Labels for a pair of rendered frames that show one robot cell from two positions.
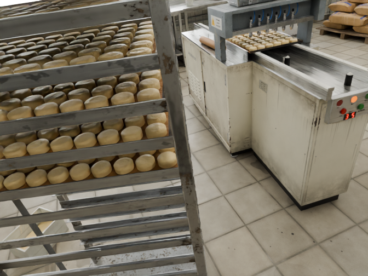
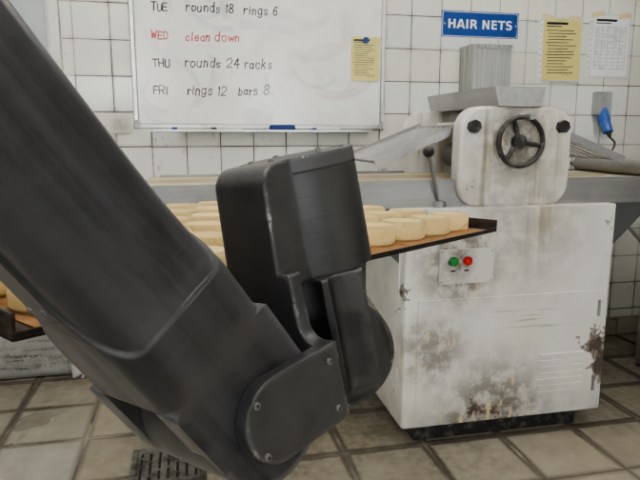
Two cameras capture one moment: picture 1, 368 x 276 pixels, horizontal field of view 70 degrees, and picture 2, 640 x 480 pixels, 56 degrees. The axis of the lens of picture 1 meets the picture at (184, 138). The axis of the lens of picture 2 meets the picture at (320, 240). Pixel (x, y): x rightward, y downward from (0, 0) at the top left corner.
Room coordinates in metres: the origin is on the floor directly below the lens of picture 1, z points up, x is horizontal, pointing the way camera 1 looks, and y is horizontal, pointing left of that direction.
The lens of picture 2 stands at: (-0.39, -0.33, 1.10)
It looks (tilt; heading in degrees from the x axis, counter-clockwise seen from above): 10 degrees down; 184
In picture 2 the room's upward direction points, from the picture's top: straight up
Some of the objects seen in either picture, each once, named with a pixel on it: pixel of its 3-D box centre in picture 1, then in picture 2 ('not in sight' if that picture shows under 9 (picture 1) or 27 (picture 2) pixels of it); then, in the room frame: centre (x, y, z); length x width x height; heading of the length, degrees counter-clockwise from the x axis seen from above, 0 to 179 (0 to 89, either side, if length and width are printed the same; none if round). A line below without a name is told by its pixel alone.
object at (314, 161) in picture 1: (298, 126); not in sight; (1.48, -0.78, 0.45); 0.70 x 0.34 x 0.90; 10
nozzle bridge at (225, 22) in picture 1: (263, 26); not in sight; (1.98, -0.69, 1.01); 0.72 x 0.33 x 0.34; 100
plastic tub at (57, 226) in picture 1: (37, 234); not in sight; (1.21, 1.07, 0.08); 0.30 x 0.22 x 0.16; 152
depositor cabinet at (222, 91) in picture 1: (237, 81); not in sight; (2.45, -0.61, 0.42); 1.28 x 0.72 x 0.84; 10
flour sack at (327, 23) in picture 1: (345, 21); not in sight; (5.01, -3.29, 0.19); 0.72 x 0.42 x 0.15; 109
